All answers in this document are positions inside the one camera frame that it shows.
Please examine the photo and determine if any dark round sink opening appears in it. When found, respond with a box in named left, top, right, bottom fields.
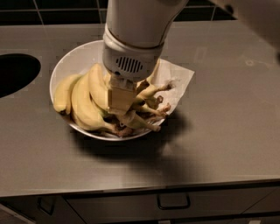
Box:
left=0, top=53, right=41, bottom=97

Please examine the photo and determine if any leftmost yellow banana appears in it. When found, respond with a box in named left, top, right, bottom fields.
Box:
left=53, top=74, right=81, bottom=115

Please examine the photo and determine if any black cabinet door handle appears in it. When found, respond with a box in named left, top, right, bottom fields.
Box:
left=37, top=197, right=56, bottom=216

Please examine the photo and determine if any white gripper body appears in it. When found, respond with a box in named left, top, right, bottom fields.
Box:
left=102, top=26, right=163, bottom=82

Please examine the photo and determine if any black drawer handle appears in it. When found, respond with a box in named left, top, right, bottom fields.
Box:
left=157, top=192, right=191, bottom=210

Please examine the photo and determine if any large front yellow banana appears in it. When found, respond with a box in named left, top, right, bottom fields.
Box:
left=71, top=74, right=117, bottom=134

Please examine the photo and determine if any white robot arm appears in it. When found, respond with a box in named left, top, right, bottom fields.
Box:
left=102, top=0, right=280, bottom=115

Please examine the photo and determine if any small green lower banana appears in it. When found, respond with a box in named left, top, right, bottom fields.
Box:
left=116, top=110, right=161, bottom=132

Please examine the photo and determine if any white ceramic bowl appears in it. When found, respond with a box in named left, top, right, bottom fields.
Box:
left=50, top=41, right=171, bottom=141

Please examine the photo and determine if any long yellow banana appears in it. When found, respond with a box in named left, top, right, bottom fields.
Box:
left=88, top=63, right=114, bottom=114

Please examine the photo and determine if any white paper sheet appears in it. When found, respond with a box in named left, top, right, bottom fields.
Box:
left=150, top=59, right=194, bottom=115

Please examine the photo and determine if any right yellow banana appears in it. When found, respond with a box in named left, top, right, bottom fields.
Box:
left=136, top=62, right=173, bottom=100

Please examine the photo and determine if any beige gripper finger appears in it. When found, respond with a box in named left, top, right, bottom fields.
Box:
left=108, top=75, right=137, bottom=115

